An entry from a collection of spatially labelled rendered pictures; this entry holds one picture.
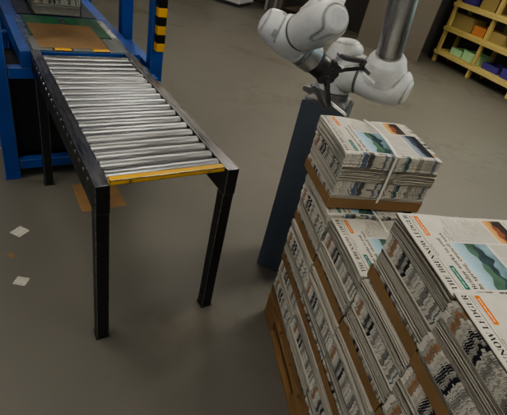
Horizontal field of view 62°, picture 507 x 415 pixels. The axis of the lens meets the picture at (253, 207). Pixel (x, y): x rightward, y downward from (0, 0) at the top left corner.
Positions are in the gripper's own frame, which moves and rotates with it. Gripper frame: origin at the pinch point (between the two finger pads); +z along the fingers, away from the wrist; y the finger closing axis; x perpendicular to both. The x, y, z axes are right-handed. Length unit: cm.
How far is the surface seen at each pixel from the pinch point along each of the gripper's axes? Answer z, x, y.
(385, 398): 20, 77, 48
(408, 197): 37.0, 13.5, 14.3
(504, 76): 475, -468, -143
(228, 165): -14, -16, 51
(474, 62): 464, -533, -135
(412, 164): 26.0, 14.3, 4.3
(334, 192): 10.7, 13.8, 27.9
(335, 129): 3.5, -1.6, 13.1
